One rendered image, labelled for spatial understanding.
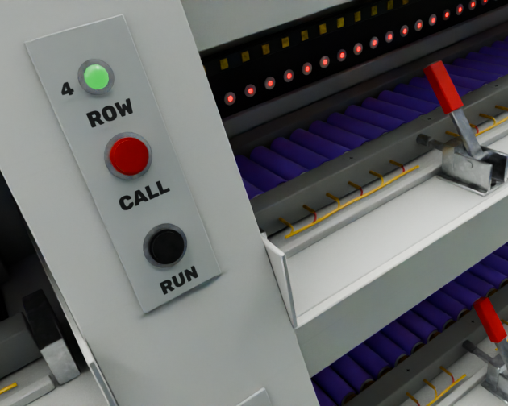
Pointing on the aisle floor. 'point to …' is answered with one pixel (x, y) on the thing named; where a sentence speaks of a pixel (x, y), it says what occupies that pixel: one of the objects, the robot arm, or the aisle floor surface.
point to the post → (139, 22)
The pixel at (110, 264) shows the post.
